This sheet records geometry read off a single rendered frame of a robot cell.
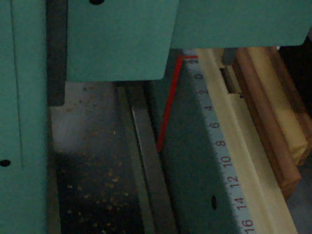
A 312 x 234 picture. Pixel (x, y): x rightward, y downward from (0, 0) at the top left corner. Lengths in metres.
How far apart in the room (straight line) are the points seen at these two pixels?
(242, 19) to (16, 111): 0.20
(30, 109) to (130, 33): 0.09
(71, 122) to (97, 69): 0.25
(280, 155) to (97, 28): 0.19
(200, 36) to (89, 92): 0.27
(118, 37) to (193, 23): 0.08
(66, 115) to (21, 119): 0.28
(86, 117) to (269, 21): 0.28
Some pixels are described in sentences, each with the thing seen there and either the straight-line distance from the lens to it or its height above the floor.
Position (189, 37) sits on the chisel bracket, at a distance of 0.48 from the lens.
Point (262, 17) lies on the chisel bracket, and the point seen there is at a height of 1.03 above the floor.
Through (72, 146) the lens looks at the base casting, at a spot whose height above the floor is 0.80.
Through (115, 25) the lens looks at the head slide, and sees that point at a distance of 0.41.
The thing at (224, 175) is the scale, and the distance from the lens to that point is 0.46.
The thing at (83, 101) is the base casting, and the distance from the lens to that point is 0.70.
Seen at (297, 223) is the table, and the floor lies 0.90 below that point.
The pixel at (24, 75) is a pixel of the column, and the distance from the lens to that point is 0.38.
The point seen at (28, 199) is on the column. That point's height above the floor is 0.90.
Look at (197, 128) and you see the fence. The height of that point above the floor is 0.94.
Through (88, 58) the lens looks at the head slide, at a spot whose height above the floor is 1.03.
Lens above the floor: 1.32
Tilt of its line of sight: 48 degrees down
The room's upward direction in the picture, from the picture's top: 11 degrees clockwise
